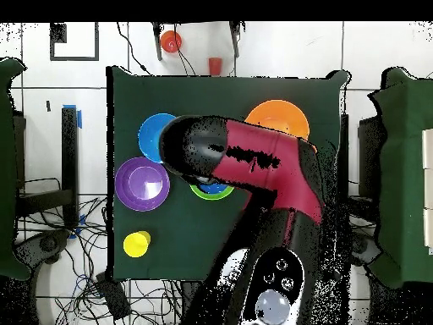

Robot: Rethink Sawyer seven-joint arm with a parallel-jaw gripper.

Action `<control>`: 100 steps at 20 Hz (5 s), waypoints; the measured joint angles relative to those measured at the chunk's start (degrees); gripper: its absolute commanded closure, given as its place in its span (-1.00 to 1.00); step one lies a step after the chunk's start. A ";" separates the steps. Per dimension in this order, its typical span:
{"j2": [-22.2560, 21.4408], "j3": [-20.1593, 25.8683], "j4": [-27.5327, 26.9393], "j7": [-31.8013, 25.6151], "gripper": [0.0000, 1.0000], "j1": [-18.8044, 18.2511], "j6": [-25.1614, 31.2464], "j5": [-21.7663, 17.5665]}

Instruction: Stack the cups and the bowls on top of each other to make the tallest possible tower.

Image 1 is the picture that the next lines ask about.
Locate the small dark blue bowl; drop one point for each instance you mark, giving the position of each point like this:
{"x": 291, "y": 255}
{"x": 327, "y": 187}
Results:
{"x": 213, "y": 188}

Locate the green bowl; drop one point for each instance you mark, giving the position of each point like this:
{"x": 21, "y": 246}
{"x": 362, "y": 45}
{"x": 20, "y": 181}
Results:
{"x": 209, "y": 196}

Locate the purple bowl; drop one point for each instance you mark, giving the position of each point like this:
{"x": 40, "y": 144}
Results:
{"x": 142, "y": 184}

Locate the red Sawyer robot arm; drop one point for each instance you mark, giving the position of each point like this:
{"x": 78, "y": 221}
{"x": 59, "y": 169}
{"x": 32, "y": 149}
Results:
{"x": 264, "y": 169}

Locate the light blue bowl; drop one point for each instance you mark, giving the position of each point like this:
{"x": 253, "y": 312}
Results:
{"x": 150, "y": 135}

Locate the dark green tablecloth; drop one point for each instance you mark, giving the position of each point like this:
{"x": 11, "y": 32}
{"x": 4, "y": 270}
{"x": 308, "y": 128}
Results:
{"x": 203, "y": 94}

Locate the large orange bowl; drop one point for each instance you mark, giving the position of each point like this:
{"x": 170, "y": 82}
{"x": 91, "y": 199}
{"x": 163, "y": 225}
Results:
{"x": 280, "y": 113}

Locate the yellow cup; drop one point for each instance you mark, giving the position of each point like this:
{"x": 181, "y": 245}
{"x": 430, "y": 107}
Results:
{"x": 135, "y": 245}

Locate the orange-red cup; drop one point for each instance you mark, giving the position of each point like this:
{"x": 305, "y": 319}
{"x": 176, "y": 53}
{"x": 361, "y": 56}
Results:
{"x": 215, "y": 66}

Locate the small orange bowl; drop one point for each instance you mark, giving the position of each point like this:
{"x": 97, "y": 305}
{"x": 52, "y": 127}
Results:
{"x": 171, "y": 41}

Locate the blue tape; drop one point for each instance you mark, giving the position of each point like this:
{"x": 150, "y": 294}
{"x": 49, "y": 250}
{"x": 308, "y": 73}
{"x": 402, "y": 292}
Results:
{"x": 79, "y": 118}

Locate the black power box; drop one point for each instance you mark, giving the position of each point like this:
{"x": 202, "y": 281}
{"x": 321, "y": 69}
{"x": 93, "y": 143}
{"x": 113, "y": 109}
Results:
{"x": 113, "y": 298}

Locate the green cloth covered table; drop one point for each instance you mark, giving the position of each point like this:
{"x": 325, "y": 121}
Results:
{"x": 6, "y": 169}
{"x": 406, "y": 169}

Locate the white boxes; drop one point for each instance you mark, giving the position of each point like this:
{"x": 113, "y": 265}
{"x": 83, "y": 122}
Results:
{"x": 429, "y": 152}

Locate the black metal table frame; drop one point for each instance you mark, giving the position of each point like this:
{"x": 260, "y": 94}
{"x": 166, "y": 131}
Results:
{"x": 69, "y": 152}
{"x": 344, "y": 152}

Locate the black square frame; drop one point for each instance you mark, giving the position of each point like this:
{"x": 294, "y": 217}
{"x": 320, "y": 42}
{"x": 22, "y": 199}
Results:
{"x": 57, "y": 34}

